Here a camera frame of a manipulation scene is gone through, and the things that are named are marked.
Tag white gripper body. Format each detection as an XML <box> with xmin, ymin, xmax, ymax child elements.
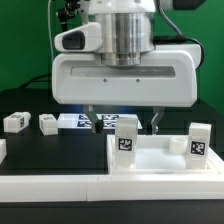
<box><xmin>52</xmin><ymin>44</ymin><xmax>201</xmax><ymax>107</ymax></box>

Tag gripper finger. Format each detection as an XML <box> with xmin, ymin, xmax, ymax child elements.
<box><xmin>151</xmin><ymin>106</ymin><xmax>164</xmax><ymax>135</ymax></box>
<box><xmin>83</xmin><ymin>105</ymin><xmax>103</xmax><ymax>133</ymax></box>

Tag white square table top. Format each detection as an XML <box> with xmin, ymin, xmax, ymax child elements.
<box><xmin>107</xmin><ymin>135</ymin><xmax>224</xmax><ymax>175</ymax></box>

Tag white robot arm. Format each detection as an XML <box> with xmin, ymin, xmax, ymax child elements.
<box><xmin>52</xmin><ymin>0</ymin><xmax>206</xmax><ymax>133</ymax></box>

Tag white plate with fiducial tags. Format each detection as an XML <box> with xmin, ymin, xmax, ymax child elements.
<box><xmin>58</xmin><ymin>113</ymin><xmax>138</xmax><ymax>129</ymax></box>

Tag white front fence bar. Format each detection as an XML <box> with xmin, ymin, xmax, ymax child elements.
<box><xmin>0</xmin><ymin>174</ymin><xmax>224</xmax><ymax>203</ymax></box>

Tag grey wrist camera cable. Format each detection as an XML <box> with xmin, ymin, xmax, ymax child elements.
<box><xmin>153</xmin><ymin>0</ymin><xmax>205</xmax><ymax>69</ymax></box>

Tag black cables behind base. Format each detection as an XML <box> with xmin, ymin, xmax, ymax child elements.
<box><xmin>19</xmin><ymin>72</ymin><xmax>54</xmax><ymax>90</ymax></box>

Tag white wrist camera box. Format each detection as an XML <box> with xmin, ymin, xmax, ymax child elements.
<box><xmin>54</xmin><ymin>22</ymin><xmax>103</xmax><ymax>52</ymax></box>

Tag black camera stand pole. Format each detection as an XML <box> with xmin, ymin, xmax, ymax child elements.
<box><xmin>56</xmin><ymin>0</ymin><xmax>81</xmax><ymax>28</ymax></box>

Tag white hanging cable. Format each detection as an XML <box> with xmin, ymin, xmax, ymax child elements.
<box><xmin>46</xmin><ymin>0</ymin><xmax>57</xmax><ymax>90</ymax></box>

